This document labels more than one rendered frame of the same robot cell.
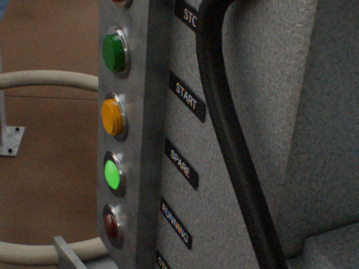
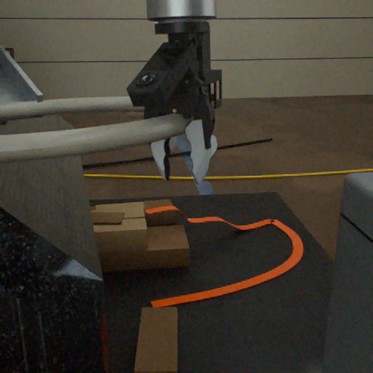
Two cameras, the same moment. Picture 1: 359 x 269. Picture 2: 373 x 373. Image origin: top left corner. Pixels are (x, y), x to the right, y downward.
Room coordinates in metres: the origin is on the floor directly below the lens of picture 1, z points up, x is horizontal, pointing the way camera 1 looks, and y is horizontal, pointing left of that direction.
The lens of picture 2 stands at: (1.74, 0.39, 1.06)
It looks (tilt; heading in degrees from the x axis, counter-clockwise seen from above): 20 degrees down; 176
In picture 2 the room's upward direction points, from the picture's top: straight up
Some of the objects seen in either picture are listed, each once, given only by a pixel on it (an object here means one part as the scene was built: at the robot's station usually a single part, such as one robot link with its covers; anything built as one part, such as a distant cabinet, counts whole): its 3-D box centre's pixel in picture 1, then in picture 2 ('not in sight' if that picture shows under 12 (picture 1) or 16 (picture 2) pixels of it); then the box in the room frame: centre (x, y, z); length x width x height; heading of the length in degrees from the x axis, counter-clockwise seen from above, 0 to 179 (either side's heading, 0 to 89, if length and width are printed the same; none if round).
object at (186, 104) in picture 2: not in sight; (186, 70); (1.09, 0.43, 0.99); 0.09 x 0.08 x 0.12; 150
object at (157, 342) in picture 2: not in sight; (157, 352); (0.54, 0.38, 0.07); 0.30 x 0.12 x 0.12; 177
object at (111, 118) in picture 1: (113, 116); not in sight; (0.43, 0.05, 1.35); 0.03 x 0.01 x 0.03; 30
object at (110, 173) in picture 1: (115, 173); not in sight; (0.43, 0.05, 1.30); 0.02 x 0.01 x 0.02; 30
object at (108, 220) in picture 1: (113, 225); not in sight; (0.43, 0.05, 1.25); 0.02 x 0.01 x 0.02; 30
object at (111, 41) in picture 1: (115, 52); not in sight; (0.43, 0.05, 1.40); 0.03 x 0.01 x 0.03; 30
